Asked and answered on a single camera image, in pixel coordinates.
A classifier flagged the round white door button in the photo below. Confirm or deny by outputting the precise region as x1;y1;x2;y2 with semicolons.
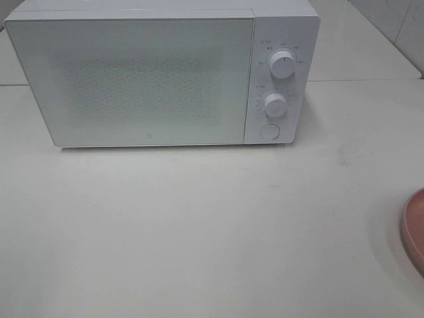
260;124;280;140

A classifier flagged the pink round plate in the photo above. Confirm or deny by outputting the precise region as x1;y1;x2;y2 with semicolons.
401;188;423;276

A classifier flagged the white microwave door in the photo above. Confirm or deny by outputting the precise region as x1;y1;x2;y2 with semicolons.
6;19;254;147

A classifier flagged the lower white timer knob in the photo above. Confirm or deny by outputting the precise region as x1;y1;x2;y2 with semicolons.
264;93;288;118

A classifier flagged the upper white power knob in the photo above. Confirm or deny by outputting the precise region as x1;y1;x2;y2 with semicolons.
268;49;297;80

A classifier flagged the white microwave oven body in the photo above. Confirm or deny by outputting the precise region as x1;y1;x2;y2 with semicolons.
4;1;321;146

